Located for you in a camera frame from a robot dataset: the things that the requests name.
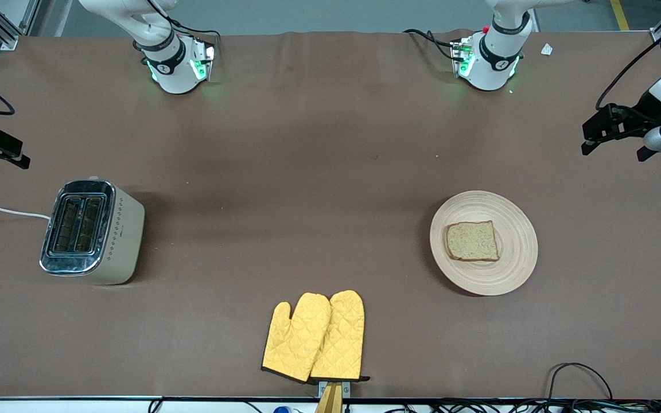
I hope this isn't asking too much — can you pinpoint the round wooden plate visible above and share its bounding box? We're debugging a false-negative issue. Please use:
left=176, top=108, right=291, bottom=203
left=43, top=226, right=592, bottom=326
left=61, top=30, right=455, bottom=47
left=429, top=190, right=539, bottom=297

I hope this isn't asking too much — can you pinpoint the brown bread slice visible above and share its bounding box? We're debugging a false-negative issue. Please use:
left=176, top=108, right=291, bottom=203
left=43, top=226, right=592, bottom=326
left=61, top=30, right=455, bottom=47
left=445, top=221, right=500, bottom=263

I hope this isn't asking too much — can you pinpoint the beige chrome toaster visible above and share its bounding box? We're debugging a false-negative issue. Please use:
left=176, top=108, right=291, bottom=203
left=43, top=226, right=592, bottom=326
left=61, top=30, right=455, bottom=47
left=39, top=177, right=146, bottom=286

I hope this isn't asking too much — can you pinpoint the brown table cloth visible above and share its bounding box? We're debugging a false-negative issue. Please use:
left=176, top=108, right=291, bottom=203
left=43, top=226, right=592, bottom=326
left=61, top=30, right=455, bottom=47
left=0, top=30, right=661, bottom=399

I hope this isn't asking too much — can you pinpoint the yellow quilted oven mitt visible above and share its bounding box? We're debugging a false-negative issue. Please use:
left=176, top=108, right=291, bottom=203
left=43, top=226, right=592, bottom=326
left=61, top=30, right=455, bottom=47
left=309, top=290, right=370, bottom=383
left=261, top=293, right=332, bottom=383

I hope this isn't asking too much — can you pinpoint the wooden strip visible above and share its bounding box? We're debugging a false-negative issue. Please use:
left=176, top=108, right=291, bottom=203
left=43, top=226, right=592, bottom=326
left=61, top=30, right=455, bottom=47
left=315, top=383, right=344, bottom=413

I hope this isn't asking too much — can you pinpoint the white toaster power cord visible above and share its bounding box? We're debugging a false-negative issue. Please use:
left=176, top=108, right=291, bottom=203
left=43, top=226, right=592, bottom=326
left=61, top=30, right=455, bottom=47
left=0, top=205, right=51, bottom=221

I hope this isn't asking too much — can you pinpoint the silver base connector bracket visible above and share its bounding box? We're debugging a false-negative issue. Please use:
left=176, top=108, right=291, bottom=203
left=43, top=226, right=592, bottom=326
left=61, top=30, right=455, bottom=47
left=450, top=36, right=476, bottom=78
left=190, top=36, right=216, bottom=82

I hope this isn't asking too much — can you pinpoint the black arm base cable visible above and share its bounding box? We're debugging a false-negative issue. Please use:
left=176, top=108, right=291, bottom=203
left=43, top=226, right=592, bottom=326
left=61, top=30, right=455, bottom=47
left=404, top=29, right=457, bottom=61
left=147, top=0, right=222, bottom=52

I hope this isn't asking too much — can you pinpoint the black looped cable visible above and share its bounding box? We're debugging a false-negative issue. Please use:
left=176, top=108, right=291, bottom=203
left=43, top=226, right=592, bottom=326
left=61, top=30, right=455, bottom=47
left=547, top=363, right=613, bottom=402

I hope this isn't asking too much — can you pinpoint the black cable tangle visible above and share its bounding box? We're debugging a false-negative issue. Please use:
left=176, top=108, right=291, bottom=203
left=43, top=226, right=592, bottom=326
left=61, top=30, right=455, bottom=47
left=385, top=398, right=661, bottom=413

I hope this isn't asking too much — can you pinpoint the small metal bracket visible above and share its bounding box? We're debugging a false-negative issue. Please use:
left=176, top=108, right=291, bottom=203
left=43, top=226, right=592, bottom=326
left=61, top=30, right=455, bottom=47
left=318, top=381, right=351, bottom=398

